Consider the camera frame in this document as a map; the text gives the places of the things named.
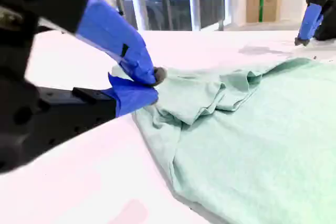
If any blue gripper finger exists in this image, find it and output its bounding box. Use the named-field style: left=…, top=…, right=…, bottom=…
left=15, top=73, right=160, bottom=162
left=294, top=3, right=323, bottom=47
left=0, top=0, right=168, bottom=86
left=313, top=15, right=324, bottom=37

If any pale green T-shirt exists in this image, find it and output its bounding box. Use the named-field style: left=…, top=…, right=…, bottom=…
left=111, top=57, right=336, bottom=224

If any brown cardboard box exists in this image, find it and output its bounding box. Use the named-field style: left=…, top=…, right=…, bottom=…
left=246, top=0, right=283, bottom=23

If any white window frame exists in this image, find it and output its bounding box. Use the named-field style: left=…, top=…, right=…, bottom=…
left=127, top=0, right=233, bottom=32

